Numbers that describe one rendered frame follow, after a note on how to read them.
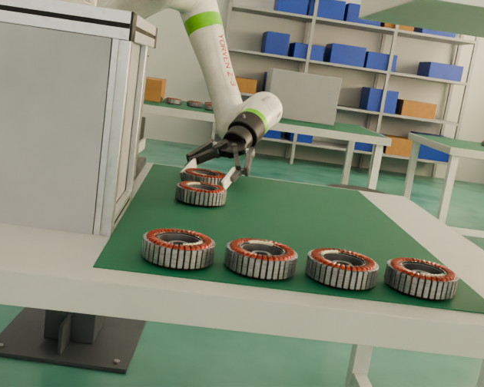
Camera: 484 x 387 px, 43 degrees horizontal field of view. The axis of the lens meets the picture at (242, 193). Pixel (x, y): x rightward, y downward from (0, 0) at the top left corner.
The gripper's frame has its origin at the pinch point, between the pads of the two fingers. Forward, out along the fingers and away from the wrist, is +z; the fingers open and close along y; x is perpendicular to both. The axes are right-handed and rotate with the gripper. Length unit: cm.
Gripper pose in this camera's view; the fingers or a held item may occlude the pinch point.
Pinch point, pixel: (205, 178)
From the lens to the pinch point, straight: 157.7
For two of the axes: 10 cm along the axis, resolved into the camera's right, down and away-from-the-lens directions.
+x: -1.0, -7.8, -6.1
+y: -8.9, -2.1, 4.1
